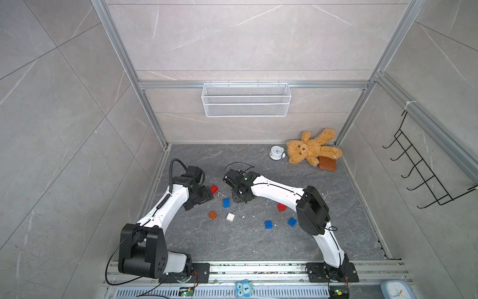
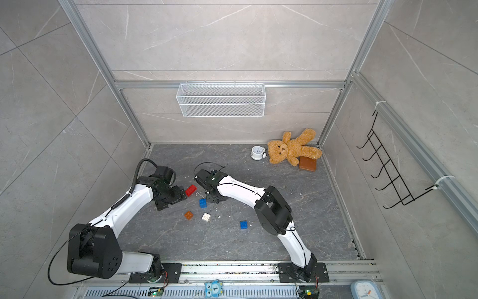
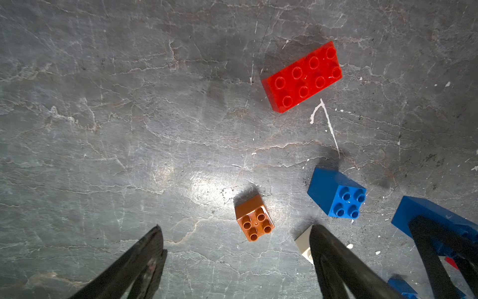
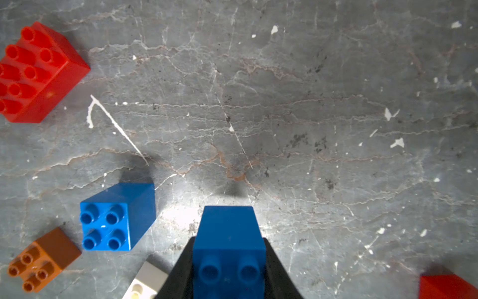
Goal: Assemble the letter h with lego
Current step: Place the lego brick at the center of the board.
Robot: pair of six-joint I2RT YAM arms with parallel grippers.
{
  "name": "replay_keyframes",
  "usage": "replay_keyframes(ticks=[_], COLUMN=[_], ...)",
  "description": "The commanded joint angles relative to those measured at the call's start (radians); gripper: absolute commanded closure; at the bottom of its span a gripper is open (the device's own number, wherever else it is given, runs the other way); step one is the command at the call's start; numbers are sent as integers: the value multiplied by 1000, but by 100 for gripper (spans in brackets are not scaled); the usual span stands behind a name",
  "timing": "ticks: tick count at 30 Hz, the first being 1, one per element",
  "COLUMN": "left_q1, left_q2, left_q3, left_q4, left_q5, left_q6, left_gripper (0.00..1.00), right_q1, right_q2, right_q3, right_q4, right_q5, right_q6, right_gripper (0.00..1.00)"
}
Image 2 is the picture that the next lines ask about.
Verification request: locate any red long lego brick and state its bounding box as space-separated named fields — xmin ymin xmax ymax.
xmin=185 ymin=185 xmax=197 ymax=197

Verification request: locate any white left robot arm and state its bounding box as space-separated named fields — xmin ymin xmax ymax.
xmin=67 ymin=166 xmax=187 ymax=283

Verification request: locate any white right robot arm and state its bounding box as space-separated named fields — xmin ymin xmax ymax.
xmin=194 ymin=169 xmax=317 ymax=281

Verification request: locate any orange lego brick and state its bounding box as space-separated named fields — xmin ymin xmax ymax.
xmin=184 ymin=211 xmax=194 ymax=221

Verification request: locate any white lego brick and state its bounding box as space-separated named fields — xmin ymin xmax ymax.
xmin=202 ymin=213 xmax=211 ymax=222

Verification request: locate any white alarm clock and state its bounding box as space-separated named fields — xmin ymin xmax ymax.
xmin=251 ymin=145 xmax=266 ymax=161

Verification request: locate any brown teddy bear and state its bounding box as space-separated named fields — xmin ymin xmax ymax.
xmin=268 ymin=128 xmax=322 ymax=166

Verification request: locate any brown leather wallet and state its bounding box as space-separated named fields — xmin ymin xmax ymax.
xmin=298 ymin=156 xmax=317 ymax=172

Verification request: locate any blue owl figurine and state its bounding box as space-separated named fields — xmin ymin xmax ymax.
xmin=204 ymin=280 xmax=223 ymax=299

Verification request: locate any white blue desk clock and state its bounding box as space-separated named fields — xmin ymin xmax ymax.
xmin=351 ymin=280 xmax=383 ymax=299

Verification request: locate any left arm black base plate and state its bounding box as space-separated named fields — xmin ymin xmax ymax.
xmin=129 ymin=263 xmax=182 ymax=284

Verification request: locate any white wire mesh basket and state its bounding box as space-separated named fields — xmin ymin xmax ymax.
xmin=176 ymin=82 xmax=266 ymax=118

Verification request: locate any black wire hook rack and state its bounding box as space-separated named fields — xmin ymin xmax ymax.
xmin=356 ymin=111 xmax=439 ymax=209

